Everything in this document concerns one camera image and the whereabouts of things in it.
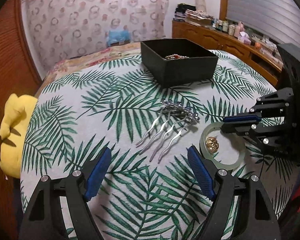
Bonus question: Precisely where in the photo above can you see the silver floral hair comb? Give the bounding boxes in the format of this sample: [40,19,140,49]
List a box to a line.
[136,99,200,163]

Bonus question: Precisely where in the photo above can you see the blue plush toy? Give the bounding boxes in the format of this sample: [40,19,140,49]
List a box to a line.
[107,30,130,47]

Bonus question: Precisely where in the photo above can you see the bottles on sideboard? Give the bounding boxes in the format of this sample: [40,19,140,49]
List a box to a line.
[212,19,245,37]

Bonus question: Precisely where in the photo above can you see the stack of folded clothes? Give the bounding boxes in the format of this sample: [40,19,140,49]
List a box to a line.
[173,3,214,26]

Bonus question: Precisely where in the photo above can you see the yellow plush toy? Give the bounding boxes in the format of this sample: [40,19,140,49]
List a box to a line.
[0,94,37,179]

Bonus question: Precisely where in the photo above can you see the pale green jade bangle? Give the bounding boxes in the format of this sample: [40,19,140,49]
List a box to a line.
[199,122,245,171]

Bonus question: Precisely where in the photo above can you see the pink tissue box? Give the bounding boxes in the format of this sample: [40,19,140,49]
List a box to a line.
[238,31,251,44]

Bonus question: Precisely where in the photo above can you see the grey window blind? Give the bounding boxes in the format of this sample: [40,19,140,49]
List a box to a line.
[226,0,300,47]

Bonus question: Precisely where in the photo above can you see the wooden sideboard cabinet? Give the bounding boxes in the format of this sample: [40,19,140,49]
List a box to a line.
[172,20,282,88]

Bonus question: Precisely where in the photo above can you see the small gold brooch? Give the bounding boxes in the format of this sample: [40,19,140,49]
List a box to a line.
[205,137,219,154]

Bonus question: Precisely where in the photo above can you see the black open jewelry box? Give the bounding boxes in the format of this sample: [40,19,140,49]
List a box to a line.
[141,38,218,88]

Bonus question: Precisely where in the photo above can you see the circle patterned curtain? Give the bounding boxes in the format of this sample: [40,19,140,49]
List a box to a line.
[21,0,169,71]

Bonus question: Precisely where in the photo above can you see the floral quilt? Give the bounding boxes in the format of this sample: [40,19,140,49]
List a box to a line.
[35,42,141,98]

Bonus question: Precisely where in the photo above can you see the brown louvered wardrobe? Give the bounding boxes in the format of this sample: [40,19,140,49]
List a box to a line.
[0,0,42,239]

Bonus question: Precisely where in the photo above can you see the palm leaf print bedspread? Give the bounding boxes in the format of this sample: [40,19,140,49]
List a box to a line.
[20,49,294,240]

